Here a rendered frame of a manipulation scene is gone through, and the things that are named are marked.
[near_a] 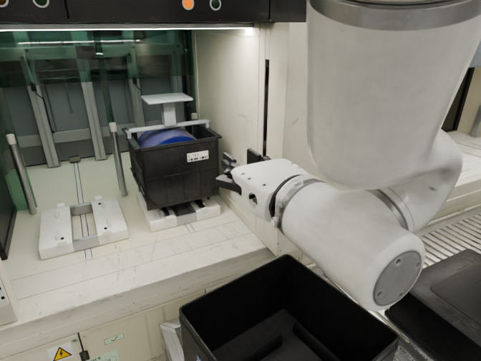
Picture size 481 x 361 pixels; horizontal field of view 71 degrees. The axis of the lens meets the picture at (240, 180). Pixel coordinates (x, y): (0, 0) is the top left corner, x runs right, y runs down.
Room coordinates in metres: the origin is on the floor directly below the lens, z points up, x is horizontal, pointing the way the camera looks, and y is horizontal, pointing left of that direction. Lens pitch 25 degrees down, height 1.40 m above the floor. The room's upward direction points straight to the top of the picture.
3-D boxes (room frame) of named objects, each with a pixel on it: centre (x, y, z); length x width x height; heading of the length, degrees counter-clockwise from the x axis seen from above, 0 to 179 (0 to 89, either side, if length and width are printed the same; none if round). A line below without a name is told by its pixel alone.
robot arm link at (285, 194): (0.37, -0.08, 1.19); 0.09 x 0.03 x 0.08; 117
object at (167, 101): (0.92, 0.20, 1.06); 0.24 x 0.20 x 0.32; 116
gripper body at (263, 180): (0.43, -0.05, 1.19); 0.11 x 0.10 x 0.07; 27
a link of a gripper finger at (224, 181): (0.44, 0.00, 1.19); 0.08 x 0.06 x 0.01; 87
